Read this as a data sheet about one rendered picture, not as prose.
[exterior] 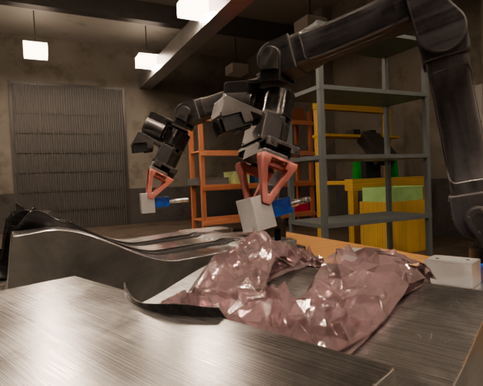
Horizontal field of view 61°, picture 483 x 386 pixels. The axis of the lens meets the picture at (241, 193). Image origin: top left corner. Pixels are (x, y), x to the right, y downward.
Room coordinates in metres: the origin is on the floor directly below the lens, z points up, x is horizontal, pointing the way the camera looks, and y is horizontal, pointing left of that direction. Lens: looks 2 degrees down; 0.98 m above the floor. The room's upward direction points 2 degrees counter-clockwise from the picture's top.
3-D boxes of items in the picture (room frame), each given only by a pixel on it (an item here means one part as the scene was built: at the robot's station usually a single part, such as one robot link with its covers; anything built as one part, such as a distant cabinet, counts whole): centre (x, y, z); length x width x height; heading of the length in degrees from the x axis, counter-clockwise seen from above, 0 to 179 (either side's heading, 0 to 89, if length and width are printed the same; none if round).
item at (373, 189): (5.97, -2.12, 1.05); 1.62 x 1.51 x 2.10; 117
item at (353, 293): (0.34, -0.05, 0.90); 0.26 x 0.18 x 0.08; 137
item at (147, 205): (1.14, 0.21, 0.93); 0.13 x 0.05 x 0.05; 108
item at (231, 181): (8.40, -0.27, 1.25); 2.76 x 0.73 x 2.49; 117
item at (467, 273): (0.50, -0.27, 0.85); 0.13 x 0.05 x 0.05; 137
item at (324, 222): (3.29, -0.95, 1.03); 1.07 x 0.46 x 2.07; 116
